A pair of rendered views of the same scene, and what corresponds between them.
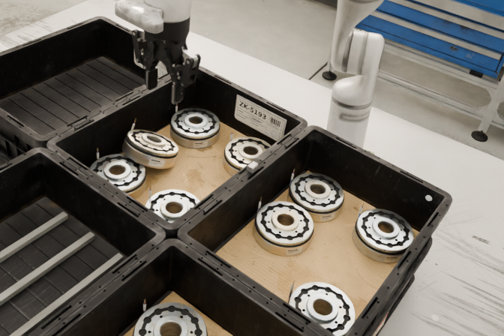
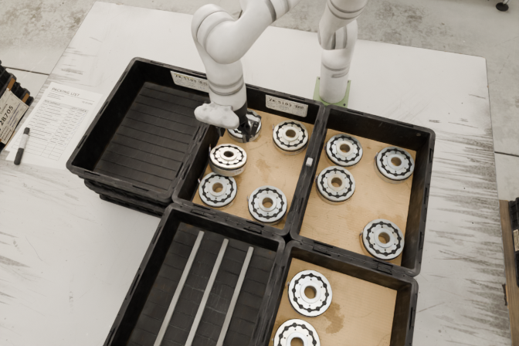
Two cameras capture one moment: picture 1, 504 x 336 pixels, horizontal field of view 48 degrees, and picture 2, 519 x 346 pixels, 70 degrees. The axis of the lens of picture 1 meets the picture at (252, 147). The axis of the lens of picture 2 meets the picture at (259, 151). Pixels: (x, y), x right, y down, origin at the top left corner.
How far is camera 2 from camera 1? 47 cm
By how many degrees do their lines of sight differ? 25
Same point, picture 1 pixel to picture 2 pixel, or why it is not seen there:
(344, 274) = (381, 201)
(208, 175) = (269, 161)
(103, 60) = (148, 85)
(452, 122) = not seen: outside the picture
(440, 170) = (394, 75)
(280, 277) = (347, 220)
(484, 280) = (445, 151)
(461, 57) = not seen: outside the picture
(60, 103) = (144, 139)
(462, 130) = not seen: outside the picture
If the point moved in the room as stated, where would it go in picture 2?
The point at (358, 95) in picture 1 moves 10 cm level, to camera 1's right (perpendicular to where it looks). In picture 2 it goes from (344, 62) to (376, 55)
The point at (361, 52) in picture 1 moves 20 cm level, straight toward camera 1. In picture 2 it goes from (344, 36) to (357, 95)
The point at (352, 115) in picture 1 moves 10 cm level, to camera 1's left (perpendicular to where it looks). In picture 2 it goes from (340, 73) to (310, 79)
